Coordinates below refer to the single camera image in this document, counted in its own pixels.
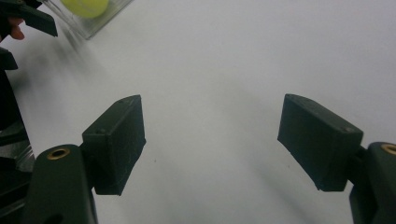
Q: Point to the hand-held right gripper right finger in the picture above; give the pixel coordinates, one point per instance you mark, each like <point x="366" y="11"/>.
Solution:
<point x="317" y="140"/>

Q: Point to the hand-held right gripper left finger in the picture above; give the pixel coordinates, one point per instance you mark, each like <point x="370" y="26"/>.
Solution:
<point x="118" y="146"/>

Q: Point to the yellow tennis ball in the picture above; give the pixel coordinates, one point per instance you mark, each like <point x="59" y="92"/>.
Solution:
<point x="85" y="7"/>

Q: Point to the clear plastic tray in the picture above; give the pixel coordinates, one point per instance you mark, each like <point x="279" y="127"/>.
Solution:
<point x="93" y="26"/>

